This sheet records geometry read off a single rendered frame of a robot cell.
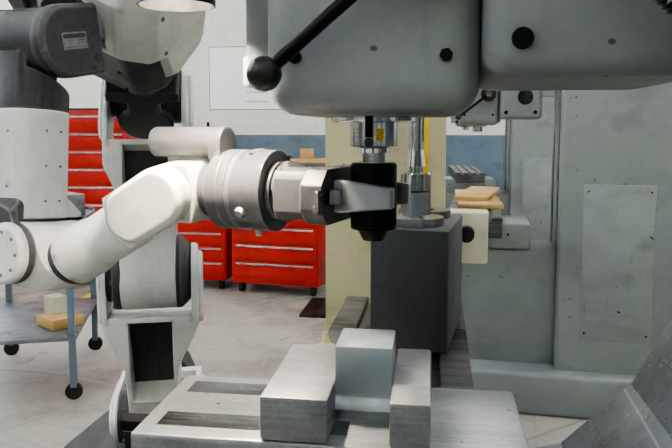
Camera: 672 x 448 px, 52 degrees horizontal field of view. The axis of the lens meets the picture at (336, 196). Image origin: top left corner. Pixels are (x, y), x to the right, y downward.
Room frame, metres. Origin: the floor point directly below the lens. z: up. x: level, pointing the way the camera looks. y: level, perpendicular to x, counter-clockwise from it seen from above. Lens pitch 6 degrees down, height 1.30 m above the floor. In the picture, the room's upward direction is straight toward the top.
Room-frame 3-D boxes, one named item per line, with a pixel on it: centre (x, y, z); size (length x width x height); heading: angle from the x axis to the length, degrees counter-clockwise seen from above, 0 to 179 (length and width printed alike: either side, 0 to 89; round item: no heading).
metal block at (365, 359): (0.64, -0.03, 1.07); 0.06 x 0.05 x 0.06; 172
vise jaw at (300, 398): (0.65, 0.03, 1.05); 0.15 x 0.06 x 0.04; 172
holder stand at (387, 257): (1.14, -0.14, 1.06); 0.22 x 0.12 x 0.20; 165
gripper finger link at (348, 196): (0.68, -0.03, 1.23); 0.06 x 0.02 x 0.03; 67
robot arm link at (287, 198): (0.74, 0.05, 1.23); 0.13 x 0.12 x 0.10; 157
